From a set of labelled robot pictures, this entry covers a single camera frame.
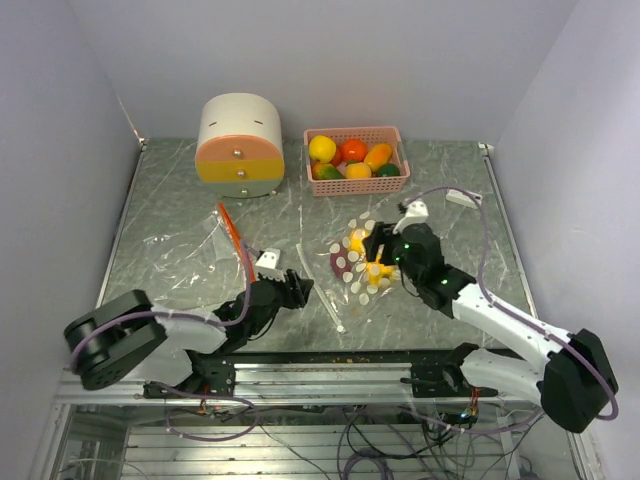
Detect tangled floor cables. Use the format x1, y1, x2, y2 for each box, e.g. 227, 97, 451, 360
164, 389, 541, 480

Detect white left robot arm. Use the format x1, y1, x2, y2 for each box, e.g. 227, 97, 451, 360
63, 269, 314, 397

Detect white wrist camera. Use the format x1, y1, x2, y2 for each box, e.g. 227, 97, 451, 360
254, 248, 285, 282
393, 200, 429, 234

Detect aluminium rail frame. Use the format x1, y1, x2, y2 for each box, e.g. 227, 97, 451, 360
46, 350, 601, 479

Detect clear red-zip bag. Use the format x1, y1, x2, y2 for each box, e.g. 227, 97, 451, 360
141, 210, 245, 310

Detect clear white-slider zip bag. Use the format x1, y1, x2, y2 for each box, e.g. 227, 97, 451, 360
296, 210, 400, 334

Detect fake dark green avocado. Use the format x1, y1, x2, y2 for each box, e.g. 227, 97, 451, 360
376, 162, 401, 177

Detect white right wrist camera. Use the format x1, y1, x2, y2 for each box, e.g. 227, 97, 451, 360
393, 200, 429, 234

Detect pink perforated plastic basket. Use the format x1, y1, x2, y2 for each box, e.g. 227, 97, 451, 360
303, 126, 410, 197

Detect fake red orange tomato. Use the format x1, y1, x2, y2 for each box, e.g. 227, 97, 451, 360
330, 148, 343, 167

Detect fake green orange mango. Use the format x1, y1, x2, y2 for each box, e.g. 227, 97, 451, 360
311, 163, 344, 181

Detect fake yellow peach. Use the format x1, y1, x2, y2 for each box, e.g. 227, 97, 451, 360
344, 162, 373, 179

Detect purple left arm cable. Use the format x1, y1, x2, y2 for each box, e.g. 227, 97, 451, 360
69, 239, 266, 441

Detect white plastic clip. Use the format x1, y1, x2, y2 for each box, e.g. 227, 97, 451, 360
445, 189, 483, 209

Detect fake yellow bell pepper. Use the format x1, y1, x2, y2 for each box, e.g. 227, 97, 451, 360
348, 228, 395, 295

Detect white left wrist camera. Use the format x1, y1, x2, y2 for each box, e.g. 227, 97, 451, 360
254, 248, 285, 282

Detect fake purple onion slice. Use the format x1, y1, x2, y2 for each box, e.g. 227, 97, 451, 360
329, 237, 353, 280

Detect fake yellow orange mango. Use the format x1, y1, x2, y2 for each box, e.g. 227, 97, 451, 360
364, 143, 394, 172

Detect round pastel mini drawer cabinet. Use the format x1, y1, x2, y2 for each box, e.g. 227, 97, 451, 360
195, 93, 285, 199

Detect fake yellow lemon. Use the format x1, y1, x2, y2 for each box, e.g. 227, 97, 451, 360
308, 135, 337, 164

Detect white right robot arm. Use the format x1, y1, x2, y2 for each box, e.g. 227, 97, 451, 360
363, 222, 619, 433

